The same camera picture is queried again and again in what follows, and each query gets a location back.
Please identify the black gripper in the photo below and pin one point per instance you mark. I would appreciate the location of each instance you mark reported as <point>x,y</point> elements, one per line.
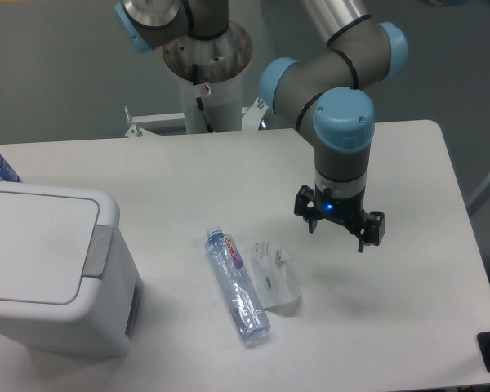
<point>341,203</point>

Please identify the white push-button trash can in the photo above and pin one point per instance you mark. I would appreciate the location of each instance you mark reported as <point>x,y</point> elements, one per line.
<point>68,282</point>

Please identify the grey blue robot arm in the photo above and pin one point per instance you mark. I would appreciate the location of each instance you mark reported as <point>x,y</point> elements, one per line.
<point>324,100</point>

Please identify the clear plastic bag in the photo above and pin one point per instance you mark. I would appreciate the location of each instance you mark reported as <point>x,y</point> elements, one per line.
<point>273,276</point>

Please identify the clear plastic water bottle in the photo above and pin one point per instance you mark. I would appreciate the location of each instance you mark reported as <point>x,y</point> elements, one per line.
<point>236,287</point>

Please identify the white pedestal base frame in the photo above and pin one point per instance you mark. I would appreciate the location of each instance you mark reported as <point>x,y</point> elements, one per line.
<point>257,117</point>

